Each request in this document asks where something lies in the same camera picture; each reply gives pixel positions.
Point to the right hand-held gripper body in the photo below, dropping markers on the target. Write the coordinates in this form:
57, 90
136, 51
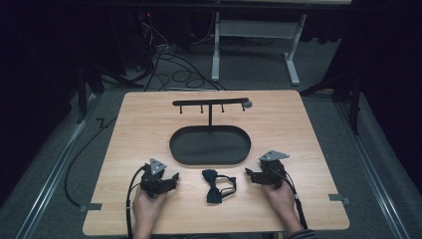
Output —
272, 172

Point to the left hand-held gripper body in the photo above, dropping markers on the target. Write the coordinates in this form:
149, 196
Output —
153, 181

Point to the person's left hand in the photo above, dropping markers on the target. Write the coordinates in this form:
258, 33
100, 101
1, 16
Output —
147, 205

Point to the person's right hand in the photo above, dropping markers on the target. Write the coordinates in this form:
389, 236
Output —
282, 199

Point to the dark bow tie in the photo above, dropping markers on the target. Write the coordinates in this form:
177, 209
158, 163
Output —
212, 186

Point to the black hook stand with tray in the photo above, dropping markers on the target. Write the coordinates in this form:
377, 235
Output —
210, 144

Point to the grey tape strip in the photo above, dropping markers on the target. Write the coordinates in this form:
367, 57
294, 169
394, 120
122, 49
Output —
339, 198
90, 207

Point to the black metal stand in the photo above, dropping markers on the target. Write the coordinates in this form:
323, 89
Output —
355, 99
83, 96

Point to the metal floor rail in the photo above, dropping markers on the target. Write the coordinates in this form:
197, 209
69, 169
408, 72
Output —
371, 166
54, 166

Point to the white metal desk frame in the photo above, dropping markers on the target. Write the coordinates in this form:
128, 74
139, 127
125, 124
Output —
216, 63

